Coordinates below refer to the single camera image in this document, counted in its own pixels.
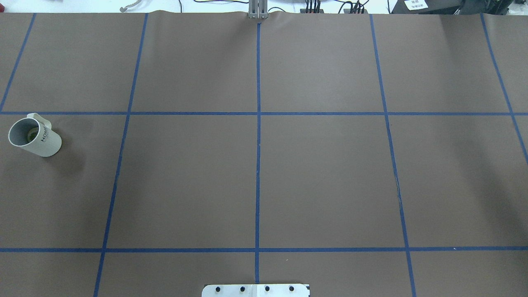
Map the black orange connector block left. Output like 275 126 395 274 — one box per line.
300 0 324 14

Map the brown paper table mat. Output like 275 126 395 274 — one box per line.
1 11 527 297

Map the black box with label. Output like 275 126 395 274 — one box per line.
388 0 525 15

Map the white metal mounting plate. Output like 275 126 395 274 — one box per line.
201 283 311 297

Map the white ribbed HOME mug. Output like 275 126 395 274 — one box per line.
8 113 62 157

